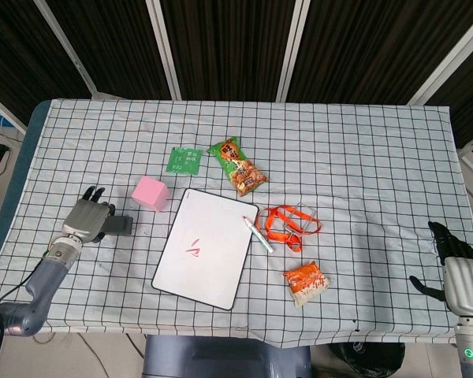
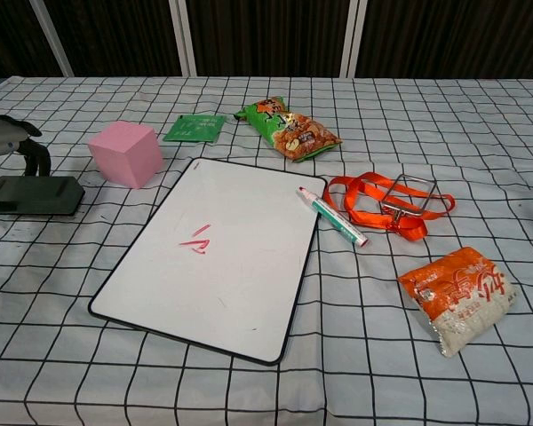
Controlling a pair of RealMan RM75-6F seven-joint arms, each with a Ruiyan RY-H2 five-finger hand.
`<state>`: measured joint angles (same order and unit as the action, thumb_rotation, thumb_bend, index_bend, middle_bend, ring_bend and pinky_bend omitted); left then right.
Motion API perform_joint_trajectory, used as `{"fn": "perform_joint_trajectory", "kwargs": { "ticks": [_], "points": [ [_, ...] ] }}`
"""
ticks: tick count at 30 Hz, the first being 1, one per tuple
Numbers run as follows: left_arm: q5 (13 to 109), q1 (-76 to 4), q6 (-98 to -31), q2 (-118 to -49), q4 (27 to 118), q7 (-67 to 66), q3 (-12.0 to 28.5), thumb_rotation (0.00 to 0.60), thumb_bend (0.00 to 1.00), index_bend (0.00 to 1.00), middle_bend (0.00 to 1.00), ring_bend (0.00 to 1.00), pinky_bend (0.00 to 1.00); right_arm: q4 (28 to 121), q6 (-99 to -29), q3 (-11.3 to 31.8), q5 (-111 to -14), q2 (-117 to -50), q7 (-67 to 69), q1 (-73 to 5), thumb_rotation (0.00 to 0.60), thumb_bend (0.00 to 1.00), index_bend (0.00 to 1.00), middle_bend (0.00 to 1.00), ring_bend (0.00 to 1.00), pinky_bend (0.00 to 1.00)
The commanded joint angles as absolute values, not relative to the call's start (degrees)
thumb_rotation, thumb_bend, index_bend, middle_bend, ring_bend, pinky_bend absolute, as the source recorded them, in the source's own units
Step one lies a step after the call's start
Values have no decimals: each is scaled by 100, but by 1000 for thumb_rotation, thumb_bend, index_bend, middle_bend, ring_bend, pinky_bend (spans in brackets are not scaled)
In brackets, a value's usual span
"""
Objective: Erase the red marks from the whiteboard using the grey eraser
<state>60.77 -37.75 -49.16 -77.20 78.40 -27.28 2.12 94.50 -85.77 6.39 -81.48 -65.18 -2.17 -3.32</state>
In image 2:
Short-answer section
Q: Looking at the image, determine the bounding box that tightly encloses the white green marker pen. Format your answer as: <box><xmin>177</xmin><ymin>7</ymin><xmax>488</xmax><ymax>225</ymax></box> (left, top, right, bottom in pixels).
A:
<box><xmin>297</xmin><ymin>185</ymin><xmax>370</xmax><ymax>249</ymax></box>

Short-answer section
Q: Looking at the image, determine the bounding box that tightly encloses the orange white noodle packet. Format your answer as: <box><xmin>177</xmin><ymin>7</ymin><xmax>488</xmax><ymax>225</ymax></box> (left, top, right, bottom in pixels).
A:
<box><xmin>396</xmin><ymin>246</ymin><xmax>519</xmax><ymax>359</ymax></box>

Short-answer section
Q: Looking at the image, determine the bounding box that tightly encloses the green peanut snack bag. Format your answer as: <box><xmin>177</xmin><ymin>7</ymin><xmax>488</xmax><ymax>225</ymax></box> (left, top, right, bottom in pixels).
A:
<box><xmin>233</xmin><ymin>96</ymin><xmax>344</xmax><ymax>164</ymax></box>

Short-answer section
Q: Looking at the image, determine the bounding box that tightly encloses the dark folding screen white frame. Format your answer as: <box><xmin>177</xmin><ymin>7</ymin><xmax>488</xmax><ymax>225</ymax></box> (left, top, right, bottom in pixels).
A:
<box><xmin>0</xmin><ymin>0</ymin><xmax>533</xmax><ymax>82</ymax></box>

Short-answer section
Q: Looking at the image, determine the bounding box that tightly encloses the orange lanyard strap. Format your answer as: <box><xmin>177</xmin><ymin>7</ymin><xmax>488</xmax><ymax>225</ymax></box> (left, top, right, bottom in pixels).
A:
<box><xmin>322</xmin><ymin>171</ymin><xmax>457</xmax><ymax>243</ymax></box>

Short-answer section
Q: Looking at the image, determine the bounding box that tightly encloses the green flat sachet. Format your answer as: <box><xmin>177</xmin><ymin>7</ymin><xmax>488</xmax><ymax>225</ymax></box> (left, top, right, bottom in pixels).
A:
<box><xmin>163</xmin><ymin>114</ymin><xmax>227</xmax><ymax>145</ymax></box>

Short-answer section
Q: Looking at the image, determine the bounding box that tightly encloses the metal wire badge frame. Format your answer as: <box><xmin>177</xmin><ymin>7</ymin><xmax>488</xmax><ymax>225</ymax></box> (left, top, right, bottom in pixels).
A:
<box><xmin>380</xmin><ymin>174</ymin><xmax>438</xmax><ymax>222</ymax></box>

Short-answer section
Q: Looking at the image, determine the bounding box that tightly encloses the white whiteboard black rim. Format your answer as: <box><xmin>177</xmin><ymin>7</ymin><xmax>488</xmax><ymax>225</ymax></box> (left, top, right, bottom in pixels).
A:
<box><xmin>87</xmin><ymin>156</ymin><xmax>329</xmax><ymax>367</ymax></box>

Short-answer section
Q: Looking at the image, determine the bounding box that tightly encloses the grey black left robot hand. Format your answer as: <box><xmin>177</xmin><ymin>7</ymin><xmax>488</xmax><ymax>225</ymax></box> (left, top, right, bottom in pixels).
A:
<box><xmin>0</xmin><ymin>114</ymin><xmax>52</xmax><ymax>213</ymax></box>

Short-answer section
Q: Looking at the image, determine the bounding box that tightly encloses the white black checkered tablecloth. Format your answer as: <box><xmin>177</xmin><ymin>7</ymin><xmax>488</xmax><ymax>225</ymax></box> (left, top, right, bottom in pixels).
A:
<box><xmin>0</xmin><ymin>75</ymin><xmax>533</xmax><ymax>426</ymax></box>

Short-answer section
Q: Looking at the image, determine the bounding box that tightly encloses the dark green board eraser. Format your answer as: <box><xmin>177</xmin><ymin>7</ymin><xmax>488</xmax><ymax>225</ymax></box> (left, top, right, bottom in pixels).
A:
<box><xmin>0</xmin><ymin>175</ymin><xmax>86</xmax><ymax>217</ymax></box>

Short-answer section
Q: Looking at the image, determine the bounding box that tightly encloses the pink foam cube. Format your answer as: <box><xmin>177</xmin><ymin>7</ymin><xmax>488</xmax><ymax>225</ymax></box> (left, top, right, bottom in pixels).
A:
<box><xmin>87</xmin><ymin>122</ymin><xmax>164</xmax><ymax>191</ymax></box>

